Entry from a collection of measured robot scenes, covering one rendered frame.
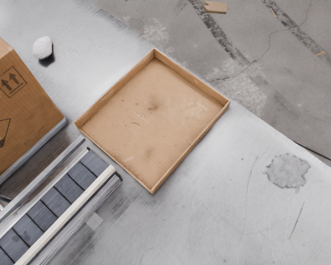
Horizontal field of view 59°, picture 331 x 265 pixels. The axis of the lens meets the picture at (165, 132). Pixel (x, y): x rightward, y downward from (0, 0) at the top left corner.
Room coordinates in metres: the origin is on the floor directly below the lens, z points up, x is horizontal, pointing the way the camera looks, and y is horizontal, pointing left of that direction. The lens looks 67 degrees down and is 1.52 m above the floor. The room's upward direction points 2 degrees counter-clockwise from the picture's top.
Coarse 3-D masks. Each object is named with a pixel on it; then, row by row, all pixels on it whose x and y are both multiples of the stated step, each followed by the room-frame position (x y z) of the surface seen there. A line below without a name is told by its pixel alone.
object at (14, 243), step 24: (72, 168) 0.19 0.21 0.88; (96, 168) 0.19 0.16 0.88; (48, 192) 0.14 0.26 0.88; (72, 192) 0.14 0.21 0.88; (96, 192) 0.13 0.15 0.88; (24, 216) 0.09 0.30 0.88; (48, 216) 0.09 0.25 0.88; (72, 216) 0.09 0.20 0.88; (0, 240) 0.04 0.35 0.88; (24, 240) 0.04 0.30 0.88; (0, 264) 0.00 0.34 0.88
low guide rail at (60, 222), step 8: (112, 168) 0.18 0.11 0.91; (104, 176) 0.16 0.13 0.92; (96, 184) 0.14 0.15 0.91; (88, 192) 0.13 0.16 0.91; (80, 200) 0.11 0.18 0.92; (72, 208) 0.10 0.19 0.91; (64, 216) 0.08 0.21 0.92; (56, 224) 0.07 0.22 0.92; (64, 224) 0.07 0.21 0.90; (48, 232) 0.05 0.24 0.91; (40, 240) 0.04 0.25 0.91; (48, 240) 0.04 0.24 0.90; (32, 248) 0.02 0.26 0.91; (40, 248) 0.02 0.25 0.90; (24, 256) 0.01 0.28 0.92; (32, 256) 0.01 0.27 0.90; (16, 264) -0.01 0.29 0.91; (24, 264) -0.01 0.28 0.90
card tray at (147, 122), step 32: (160, 64) 0.50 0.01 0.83; (128, 96) 0.40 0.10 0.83; (160, 96) 0.40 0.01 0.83; (192, 96) 0.40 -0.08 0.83; (224, 96) 0.37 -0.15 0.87; (96, 128) 0.31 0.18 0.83; (128, 128) 0.31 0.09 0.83; (160, 128) 0.30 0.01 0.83; (192, 128) 0.30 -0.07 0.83; (128, 160) 0.22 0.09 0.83; (160, 160) 0.22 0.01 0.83
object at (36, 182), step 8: (80, 136) 0.23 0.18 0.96; (72, 144) 0.22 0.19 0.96; (80, 144) 0.22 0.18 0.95; (64, 152) 0.20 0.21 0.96; (72, 152) 0.20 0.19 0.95; (56, 160) 0.18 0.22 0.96; (64, 160) 0.19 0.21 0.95; (48, 168) 0.17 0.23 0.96; (56, 168) 0.17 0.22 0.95; (40, 176) 0.15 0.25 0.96; (48, 176) 0.15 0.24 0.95; (32, 184) 0.14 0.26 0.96; (40, 184) 0.14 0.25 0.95; (24, 192) 0.12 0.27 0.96; (16, 200) 0.11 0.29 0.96; (8, 208) 0.09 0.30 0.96; (0, 216) 0.08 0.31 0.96
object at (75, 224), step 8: (80, 152) 0.23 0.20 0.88; (72, 160) 0.21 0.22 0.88; (64, 168) 0.19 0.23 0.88; (56, 176) 0.17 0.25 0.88; (120, 176) 0.17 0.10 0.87; (48, 184) 0.16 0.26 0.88; (112, 184) 0.15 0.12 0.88; (40, 192) 0.14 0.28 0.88; (104, 192) 0.13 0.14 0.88; (32, 200) 0.12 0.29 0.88; (96, 200) 0.12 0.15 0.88; (104, 200) 0.12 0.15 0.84; (24, 208) 0.11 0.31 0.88; (88, 208) 0.10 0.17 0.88; (96, 208) 0.11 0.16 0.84; (16, 216) 0.09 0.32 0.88; (80, 216) 0.09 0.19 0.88; (8, 224) 0.07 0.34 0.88; (72, 224) 0.07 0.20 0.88; (80, 224) 0.07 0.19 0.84; (0, 232) 0.06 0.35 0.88; (64, 232) 0.05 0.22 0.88; (72, 232) 0.06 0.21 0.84; (56, 240) 0.04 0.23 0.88; (64, 240) 0.04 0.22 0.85; (48, 248) 0.02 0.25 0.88; (56, 248) 0.02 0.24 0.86; (40, 256) 0.01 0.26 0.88; (48, 256) 0.01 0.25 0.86; (32, 264) -0.01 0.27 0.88; (40, 264) -0.01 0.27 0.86
